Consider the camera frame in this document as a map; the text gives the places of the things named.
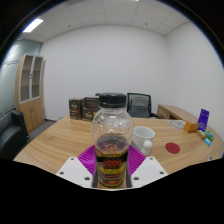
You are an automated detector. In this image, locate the ceiling light panel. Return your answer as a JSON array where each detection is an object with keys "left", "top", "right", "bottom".
[{"left": 22, "top": 18, "right": 44, "bottom": 34}]

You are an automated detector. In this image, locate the grey mesh office chair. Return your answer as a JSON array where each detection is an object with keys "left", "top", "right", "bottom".
[{"left": 126, "top": 92, "right": 163, "bottom": 119}]

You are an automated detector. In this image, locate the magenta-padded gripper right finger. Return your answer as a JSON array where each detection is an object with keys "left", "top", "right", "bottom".
[{"left": 127, "top": 144, "right": 169, "bottom": 190}]

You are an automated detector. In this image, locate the orange box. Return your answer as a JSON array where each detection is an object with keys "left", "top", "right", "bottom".
[{"left": 183, "top": 120, "right": 200, "bottom": 134}]

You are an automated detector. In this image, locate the white mug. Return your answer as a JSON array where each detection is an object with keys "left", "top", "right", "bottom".
[{"left": 133, "top": 126, "right": 156, "bottom": 156}]

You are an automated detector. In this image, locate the black leather sofa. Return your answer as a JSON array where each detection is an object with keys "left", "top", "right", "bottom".
[{"left": 0, "top": 109, "right": 29, "bottom": 161}]

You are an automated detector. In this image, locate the purple standing card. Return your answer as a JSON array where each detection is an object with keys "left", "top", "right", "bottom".
[{"left": 197, "top": 108, "right": 211, "bottom": 132}]

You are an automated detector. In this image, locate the wide dark brown box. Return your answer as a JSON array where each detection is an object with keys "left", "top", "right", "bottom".
[{"left": 83, "top": 96, "right": 101, "bottom": 109}]

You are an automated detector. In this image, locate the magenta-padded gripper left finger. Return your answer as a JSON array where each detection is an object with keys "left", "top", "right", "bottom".
[{"left": 55, "top": 144, "right": 98, "bottom": 190}]

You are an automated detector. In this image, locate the flat round red coaster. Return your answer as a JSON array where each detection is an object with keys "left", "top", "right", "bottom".
[{"left": 165, "top": 142, "right": 181, "bottom": 154}]

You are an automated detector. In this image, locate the small beige box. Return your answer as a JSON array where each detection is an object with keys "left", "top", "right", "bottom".
[{"left": 195, "top": 129, "right": 207, "bottom": 139}]

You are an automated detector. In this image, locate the green box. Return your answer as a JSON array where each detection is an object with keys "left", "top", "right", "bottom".
[{"left": 204, "top": 129, "right": 215, "bottom": 142}]

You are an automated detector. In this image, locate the small dark brown box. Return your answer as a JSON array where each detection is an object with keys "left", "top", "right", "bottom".
[{"left": 68, "top": 97, "right": 84, "bottom": 120}]

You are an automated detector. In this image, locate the wooden side desk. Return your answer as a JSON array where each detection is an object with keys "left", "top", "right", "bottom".
[{"left": 156, "top": 104, "right": 199, "bottom": 122}]

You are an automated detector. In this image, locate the clear bottle with black cap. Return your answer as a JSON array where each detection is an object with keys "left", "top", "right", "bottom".
[{"left": 90, "top": 92, "right": 135, "bottom": 190}]

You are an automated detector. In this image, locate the wooden cabinet with glass doors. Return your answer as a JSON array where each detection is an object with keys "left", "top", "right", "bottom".
[{"left": 14, "top": 53, "right": 46, "bottom": 134}]

